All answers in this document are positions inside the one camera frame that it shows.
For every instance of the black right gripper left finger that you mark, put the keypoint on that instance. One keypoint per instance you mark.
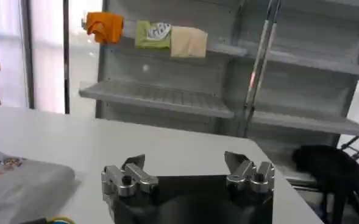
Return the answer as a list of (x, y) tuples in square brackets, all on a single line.
[(130, 179)]

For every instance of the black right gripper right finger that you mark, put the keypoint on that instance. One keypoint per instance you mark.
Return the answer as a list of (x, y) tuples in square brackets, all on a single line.
[(252, 176)]

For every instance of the grey printed T-shirt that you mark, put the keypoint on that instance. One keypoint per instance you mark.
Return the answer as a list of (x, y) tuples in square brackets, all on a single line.
[(23, 188)]

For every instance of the plain black garment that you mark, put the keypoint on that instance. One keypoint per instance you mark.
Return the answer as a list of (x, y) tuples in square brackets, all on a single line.
[(331, 170)]

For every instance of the yellow and blue object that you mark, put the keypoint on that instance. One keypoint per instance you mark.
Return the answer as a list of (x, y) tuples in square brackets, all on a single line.
[(60, 220)]

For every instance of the grey metal shelf with clothes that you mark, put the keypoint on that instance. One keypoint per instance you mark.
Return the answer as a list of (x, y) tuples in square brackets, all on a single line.
[(167, 97)]

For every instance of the empty grey metal shelf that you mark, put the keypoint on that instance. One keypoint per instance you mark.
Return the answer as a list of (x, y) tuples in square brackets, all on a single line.
[(313, 91)]

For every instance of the dark window post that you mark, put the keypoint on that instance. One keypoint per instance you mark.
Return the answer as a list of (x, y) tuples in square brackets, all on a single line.
[(27, 61)]

